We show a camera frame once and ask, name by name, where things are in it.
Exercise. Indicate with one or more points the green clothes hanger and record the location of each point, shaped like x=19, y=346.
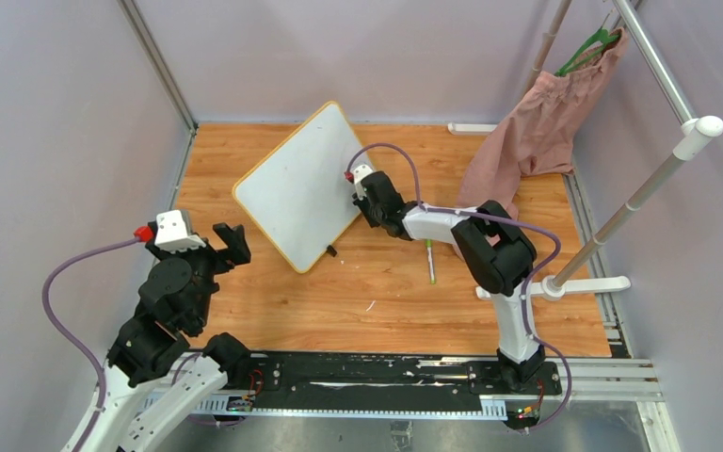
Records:
x=591, y=48

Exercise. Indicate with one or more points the white metal clothes rack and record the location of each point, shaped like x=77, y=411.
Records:
x=651, y=158

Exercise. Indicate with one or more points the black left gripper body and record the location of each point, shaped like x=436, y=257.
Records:
x=208, y=262

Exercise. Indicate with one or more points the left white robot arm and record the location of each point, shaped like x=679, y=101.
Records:
x=151, y=380

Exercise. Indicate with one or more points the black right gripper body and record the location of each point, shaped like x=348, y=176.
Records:
x=375, y=215

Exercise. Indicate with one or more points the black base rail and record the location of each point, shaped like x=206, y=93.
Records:
x=385, y=386

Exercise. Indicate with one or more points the yellow-framed whiteboard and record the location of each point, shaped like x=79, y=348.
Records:
x=297, y=195

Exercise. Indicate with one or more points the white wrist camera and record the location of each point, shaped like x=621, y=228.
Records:
x=360, y=172
x=174, y=232

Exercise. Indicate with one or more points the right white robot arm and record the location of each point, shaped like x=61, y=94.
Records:
x=498, y=254

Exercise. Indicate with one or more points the white green marker pen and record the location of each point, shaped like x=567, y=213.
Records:
x=430, y=262

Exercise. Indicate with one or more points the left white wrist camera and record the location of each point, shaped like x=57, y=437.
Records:
x=174, y=232

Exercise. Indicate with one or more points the pink cloth shorts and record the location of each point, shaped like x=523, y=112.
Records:
x=537, y=136

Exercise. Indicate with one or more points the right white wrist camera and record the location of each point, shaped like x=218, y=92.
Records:
x=360, y=172

